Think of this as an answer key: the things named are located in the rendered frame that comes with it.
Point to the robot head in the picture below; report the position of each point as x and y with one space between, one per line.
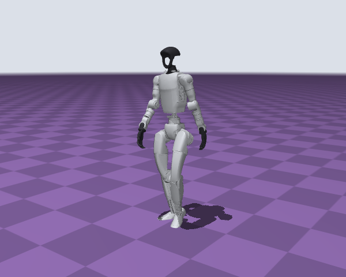
169 52

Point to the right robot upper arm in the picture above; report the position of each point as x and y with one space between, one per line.
154 103

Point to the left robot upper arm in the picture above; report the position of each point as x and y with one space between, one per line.
186 81

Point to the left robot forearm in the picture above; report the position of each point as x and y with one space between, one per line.
198 117

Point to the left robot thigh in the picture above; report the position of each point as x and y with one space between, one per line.
183 138

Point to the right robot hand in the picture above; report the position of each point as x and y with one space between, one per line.
140 135

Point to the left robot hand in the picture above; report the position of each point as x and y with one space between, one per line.
203 136

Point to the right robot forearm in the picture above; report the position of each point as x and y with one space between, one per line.
147 117

